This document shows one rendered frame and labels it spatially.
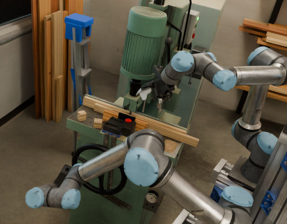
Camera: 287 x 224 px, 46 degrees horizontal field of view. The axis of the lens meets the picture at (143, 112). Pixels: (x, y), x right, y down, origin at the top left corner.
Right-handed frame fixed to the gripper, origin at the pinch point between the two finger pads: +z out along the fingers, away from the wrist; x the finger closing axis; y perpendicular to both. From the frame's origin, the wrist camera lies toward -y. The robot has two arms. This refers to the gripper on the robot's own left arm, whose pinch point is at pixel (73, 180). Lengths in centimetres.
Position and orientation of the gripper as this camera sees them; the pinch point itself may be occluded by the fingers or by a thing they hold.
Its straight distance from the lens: 167.4
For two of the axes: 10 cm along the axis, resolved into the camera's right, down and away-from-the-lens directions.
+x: 9.2, 3.2, -2.2
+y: -3.2, 9.5, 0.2
